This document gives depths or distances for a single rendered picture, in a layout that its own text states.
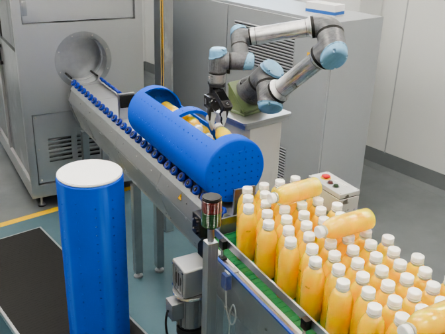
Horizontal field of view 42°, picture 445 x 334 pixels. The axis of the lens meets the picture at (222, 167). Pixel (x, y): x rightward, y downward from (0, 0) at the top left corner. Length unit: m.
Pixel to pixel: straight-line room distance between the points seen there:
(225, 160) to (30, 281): 1.55
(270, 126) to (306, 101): 1.23
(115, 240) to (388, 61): 3.31
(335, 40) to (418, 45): 2.61
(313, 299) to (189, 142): 0.95
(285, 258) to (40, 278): 1.90
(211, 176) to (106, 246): 0.56
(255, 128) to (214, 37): 2.07
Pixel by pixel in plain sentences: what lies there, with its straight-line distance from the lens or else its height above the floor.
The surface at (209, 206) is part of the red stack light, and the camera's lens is 1.78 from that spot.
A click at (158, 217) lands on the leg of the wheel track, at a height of 0.40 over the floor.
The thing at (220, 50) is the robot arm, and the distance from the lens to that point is 2.48.
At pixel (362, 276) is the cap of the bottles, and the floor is 1.11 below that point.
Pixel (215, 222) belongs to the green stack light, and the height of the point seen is 1.18.
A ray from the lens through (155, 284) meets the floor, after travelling 3.59.
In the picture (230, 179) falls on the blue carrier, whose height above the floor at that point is 1.06.
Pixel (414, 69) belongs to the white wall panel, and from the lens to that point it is 5.09.
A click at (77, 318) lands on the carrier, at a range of 2.80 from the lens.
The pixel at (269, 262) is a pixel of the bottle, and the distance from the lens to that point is 2.02.
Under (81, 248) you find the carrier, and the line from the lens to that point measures 2.56.
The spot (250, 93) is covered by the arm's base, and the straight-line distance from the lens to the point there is 2.87.
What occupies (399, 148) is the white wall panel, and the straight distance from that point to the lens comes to 5.30.
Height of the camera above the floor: 2.06
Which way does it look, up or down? 24 degrees down
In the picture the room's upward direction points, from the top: 2 degrees clockwise
